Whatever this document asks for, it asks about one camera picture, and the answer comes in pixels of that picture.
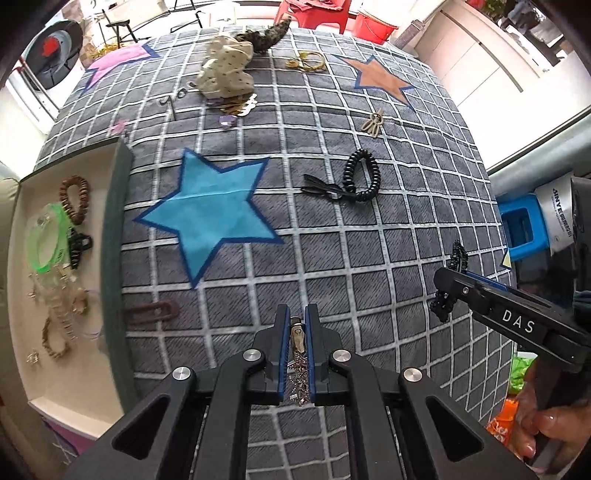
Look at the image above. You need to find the silver pearl pendant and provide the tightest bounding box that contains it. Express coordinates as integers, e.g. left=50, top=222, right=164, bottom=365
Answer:
left=26, top=350, right=40, bottom=365

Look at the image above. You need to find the gold chain pile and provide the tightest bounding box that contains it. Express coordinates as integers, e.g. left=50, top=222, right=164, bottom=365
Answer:
left=216, top=93, right=259, bottom=116

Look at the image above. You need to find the right hand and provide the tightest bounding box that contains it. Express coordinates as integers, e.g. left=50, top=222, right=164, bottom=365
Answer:
left=509, top=360, right=590, bottom=473

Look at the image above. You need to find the washing machine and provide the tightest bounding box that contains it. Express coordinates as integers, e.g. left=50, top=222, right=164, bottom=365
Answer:
left=12, top=20, right=83, bottom=90

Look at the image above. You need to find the purple heart charm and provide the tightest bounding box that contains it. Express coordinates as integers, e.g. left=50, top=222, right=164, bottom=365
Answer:
left=218, top=114, right=238, bottom=130

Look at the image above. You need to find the red plastic bucket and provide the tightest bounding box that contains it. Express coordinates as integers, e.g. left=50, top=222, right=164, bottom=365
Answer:
left=352, top=11, right=399, bottom=45

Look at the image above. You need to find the blue plastic stool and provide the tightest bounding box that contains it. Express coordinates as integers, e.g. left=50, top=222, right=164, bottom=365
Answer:
left=498, top=194, right=550, bottom=262

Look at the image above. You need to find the wooden cabinet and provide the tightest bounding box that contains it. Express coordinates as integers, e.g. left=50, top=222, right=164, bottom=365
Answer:
left=413, top=1, right=544, bottom=123

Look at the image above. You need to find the black thin hair tie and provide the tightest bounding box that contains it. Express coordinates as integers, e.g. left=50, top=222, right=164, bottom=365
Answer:
left=300, top=173, right=357, bottom=203

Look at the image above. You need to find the black folding stand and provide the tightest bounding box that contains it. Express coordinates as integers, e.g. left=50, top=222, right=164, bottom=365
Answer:
left=102, top=10, right=138, bottom=48

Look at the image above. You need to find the grey checked star blanket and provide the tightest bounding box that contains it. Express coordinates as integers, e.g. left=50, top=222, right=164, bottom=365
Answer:
left=34, top=27, right=516, bottom=480

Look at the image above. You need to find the brown hair clip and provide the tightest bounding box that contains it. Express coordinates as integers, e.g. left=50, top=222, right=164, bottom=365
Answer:
left=124, top=301, right=180, bottom=325

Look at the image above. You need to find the dark leopard scrunchie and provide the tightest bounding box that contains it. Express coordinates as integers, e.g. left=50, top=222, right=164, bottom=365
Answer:
left=235, top=17, right=291, bottom=54

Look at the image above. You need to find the brown wooden bead bracelet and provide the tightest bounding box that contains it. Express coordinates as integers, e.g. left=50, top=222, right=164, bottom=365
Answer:
left=58, top=175, right=91, bottom=226

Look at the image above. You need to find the black spiral hair tie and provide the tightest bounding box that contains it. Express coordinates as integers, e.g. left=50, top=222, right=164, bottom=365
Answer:
left=341, top=148, right=383, bottom=203

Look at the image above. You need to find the dark metal hairpin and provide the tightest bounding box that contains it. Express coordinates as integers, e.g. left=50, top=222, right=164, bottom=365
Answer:
left=158, top=81, right=197, bottom=121

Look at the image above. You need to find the green plastic bangle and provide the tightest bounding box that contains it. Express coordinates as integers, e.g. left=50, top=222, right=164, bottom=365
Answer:
left=27, top=203, right=71, bottom=274

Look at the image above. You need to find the red plastic chair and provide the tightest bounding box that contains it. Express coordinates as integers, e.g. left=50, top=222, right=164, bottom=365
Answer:
left=273, top=0, right=352, bottom=34

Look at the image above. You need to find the beige jewelry tray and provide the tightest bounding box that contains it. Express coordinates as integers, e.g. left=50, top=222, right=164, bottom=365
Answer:
left=3, top=138, right=136, bottom=440

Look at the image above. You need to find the small beige hair clip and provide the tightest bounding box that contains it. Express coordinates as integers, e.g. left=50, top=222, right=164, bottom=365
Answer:
left=362, top=109, right=384, bottom=138

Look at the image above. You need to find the gold bracelet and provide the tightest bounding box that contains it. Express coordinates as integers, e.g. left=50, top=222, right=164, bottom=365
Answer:
left=284, top=50, right=329, bottom=74

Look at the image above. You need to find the cream polka dot scrunchie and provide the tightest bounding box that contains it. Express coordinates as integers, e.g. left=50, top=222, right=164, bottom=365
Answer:
left=195, top=35, right=254, bottom=100

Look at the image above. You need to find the clear plastic watch strap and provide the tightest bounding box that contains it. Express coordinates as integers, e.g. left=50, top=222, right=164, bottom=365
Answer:
left=29, top=267, right=89, bottom=342

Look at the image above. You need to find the black claw hair clip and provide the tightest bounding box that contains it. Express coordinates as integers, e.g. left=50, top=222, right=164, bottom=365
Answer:
left=67, top=228, right=93, bottom=270

